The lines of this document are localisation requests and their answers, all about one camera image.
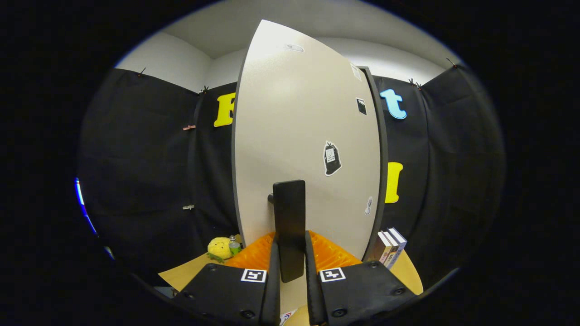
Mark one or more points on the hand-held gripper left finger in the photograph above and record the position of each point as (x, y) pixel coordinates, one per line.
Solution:
(226, 290)

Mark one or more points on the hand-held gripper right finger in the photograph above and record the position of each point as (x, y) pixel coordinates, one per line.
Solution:
(362, 290)

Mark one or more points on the grey shoe cabinet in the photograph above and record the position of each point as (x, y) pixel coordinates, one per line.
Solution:
(384, 149)

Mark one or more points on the yellow pineapple plush toy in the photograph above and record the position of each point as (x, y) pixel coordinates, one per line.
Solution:
(219, 248)

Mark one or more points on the green label drink bottle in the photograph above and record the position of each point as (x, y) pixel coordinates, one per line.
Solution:
(234, 246)

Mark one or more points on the black backdrop cloth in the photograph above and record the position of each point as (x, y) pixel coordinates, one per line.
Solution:
(136, 158)

